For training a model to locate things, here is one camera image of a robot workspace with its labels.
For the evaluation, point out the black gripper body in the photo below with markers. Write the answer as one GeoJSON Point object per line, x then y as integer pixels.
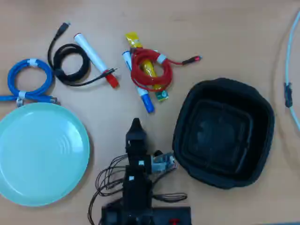
{"type": "Point", "coordinates": [138, 154]}

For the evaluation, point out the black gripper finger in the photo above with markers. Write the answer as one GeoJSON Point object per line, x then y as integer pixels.
{"type": "Point", "coordinates": [132, 132]}
{"type": "Point", "coordinates": [141, 132]}

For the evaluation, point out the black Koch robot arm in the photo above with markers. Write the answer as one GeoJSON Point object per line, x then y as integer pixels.
{"type": "Point", "coordinates": [137, 187]}

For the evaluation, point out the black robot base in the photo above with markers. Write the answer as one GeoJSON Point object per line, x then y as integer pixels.
{"type": "Point", "coordinates": [164, 216]}

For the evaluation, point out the black bowl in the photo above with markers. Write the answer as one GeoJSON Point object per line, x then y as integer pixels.
{"type": "Point", "coordinates": [222, 133]}

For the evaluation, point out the green bowl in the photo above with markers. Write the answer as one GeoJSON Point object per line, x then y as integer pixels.
{"type": "Point", "coordinates": [42, 154]}

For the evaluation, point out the white marker with blue cap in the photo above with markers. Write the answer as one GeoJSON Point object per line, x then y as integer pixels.
{"type": "Point", "coordinates": [146, 100]}

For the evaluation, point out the red knob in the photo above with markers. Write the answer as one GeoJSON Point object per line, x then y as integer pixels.
{"type": "Point", "coordinates": [174, 221]}

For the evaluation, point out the white marker with red cap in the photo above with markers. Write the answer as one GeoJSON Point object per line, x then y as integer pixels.
{"type": "Point", "coordinates": [93, 55]}

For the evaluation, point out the yellow tube with green end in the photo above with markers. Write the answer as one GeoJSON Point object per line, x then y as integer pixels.
{"type": "Point", "coordinates": [133, 39]}

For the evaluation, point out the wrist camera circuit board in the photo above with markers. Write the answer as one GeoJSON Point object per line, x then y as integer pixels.
{"type": "Point", "coordinates": [164, 161]}

